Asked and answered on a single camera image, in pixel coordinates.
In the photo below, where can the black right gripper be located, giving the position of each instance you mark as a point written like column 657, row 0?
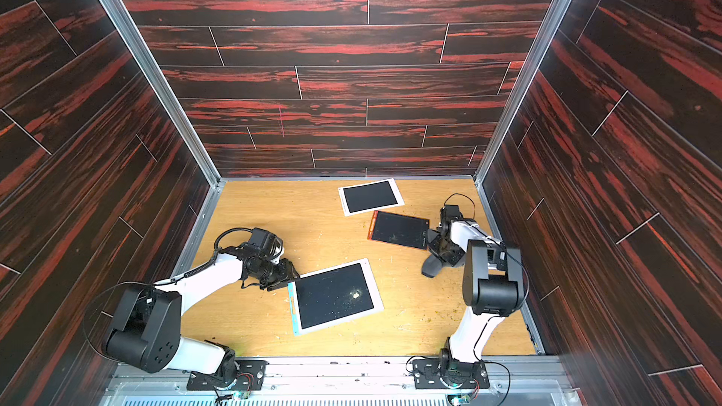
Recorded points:
column 440, row 248

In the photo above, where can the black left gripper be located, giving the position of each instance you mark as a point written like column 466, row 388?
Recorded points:
column 287, row 274

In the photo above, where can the dark grey wiping cloth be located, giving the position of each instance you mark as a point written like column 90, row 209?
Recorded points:
column 433, row 265

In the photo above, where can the red drawing tablet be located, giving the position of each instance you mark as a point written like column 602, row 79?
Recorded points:
column 399, row 229

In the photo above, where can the white teal drawing tablet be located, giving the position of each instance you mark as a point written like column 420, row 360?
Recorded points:
column 328, row 297

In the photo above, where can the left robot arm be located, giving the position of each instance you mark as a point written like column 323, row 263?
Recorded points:
column 146, row 329

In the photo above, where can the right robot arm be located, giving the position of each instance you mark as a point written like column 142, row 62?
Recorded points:
column 493, row 285

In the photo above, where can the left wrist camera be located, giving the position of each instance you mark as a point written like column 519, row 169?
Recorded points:
column 265, row 244

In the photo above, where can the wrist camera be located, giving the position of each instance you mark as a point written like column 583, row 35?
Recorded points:
column 265, row 244
column 449, row 214

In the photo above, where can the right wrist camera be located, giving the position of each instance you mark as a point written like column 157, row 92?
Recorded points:
column 449, row 214

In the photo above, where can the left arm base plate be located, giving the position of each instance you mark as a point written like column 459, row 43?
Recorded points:
column 243, row 375

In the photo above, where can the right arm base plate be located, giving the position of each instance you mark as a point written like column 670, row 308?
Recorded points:
column 438, row 373

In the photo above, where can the aluminium front rail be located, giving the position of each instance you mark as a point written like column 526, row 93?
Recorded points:
column 380, row 380

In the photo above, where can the aluminium frame right post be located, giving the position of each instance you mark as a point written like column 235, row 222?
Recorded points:
column 547, row 31

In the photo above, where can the aluminium frame post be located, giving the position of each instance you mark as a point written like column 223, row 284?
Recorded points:
column 547, row 31
column 132, row 38

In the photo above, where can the aluminium frame left post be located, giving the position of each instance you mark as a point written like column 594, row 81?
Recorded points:
column 132, row 38

